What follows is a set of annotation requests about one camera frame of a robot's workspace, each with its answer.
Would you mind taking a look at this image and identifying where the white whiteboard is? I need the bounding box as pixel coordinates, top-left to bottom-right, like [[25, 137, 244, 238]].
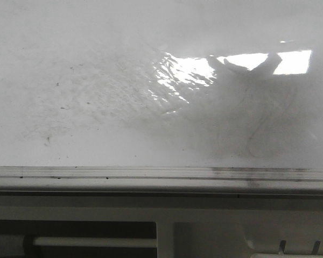
[[0, 1, 323, 170]]

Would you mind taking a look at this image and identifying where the white base structure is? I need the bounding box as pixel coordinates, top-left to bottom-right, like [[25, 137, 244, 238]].
[[0, 195, 323, 257]]

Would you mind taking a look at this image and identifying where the white horizontal rod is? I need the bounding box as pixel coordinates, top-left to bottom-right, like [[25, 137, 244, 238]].
[[32, 236, 157, 248]]

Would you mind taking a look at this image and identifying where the aluminium whiteboard frame rail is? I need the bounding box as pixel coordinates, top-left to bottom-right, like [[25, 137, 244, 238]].
[[0, 166, 323, 196]]

